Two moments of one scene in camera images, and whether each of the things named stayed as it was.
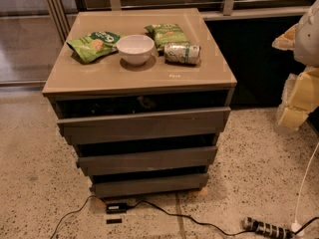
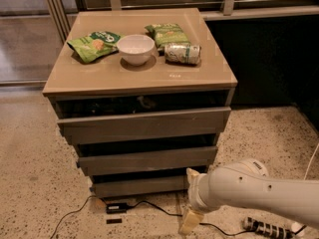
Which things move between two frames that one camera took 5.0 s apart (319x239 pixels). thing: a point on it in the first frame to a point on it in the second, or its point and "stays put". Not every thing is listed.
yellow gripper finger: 285,42 to 191,173
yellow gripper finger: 293,118 to 189,222
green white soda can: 189,54 stays put
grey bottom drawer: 150,184 stays put
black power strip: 266,229 stays put
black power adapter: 116,208 stays put
